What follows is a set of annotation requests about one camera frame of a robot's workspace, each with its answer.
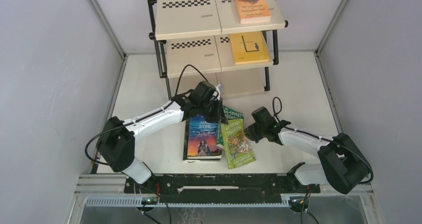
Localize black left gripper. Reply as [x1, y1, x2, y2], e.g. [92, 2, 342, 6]
[199, 98, 227, 125]

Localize black mounting base rail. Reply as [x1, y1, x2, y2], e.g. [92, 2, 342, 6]
[124, 171, 320, 205]

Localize dark black-green book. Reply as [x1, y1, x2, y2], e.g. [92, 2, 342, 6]
[182, 118, 221, 163]

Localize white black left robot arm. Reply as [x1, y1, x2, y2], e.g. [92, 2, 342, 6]
[96, 81, 227, 193]

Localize orange paperback book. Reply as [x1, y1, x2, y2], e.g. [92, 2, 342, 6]
[234, 0, 271, 24]

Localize Jane Eyre blue book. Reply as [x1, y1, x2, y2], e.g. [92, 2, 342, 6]
[186, 114, 223, 160]

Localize dark green treehouse book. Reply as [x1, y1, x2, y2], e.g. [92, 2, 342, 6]
[216, 105, 244, 149]

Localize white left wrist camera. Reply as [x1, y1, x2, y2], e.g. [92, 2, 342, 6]
[214, 83, 224, 93]

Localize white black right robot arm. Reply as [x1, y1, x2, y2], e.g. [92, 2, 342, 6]
[244, 107, 374, 194]

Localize light green treehouse book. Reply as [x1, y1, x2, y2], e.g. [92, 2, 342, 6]
[220, 119, 256, 169]

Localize cream three-tier shelf rack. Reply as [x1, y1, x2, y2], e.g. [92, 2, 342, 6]
[148, 0, 288, 98]

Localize black left camera cable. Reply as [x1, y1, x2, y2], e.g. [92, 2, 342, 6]
[84, 64, 211, 167]

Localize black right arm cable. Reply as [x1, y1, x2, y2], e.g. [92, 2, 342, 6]
[272, 96, 375, 217]

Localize yellow book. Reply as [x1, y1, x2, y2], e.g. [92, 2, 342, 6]
[229, 31, 270, 65]

